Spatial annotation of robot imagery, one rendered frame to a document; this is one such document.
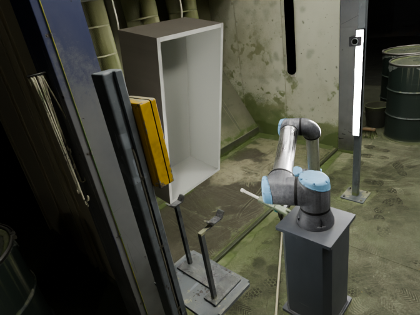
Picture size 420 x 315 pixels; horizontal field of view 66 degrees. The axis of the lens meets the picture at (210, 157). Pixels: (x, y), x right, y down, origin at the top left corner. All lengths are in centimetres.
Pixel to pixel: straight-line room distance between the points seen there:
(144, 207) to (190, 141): 198
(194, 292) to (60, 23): 110
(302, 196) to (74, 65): 117
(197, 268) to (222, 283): 14
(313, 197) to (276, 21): 267
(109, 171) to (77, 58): 48
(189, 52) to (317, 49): 165
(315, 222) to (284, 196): 20
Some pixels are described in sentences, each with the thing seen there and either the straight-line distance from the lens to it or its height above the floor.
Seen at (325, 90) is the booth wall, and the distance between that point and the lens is 384.
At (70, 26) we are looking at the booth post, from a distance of 136.
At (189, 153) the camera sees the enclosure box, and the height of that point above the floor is 56.
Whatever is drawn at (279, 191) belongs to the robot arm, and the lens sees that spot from 167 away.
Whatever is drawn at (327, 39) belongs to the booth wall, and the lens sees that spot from 372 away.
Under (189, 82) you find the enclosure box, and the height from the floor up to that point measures 122.
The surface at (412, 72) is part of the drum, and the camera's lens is 403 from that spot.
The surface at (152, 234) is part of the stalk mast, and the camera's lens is 103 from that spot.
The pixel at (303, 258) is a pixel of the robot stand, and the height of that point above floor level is 49.
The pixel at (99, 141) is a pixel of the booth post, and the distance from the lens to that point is 142.
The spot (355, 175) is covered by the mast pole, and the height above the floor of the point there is 22.
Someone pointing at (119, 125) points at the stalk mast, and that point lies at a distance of 87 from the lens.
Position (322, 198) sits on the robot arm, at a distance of 167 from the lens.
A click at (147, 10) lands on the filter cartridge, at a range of 342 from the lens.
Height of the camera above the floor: 175
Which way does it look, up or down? 25 degrees down
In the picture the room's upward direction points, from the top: 10 degrees counter-clockwise
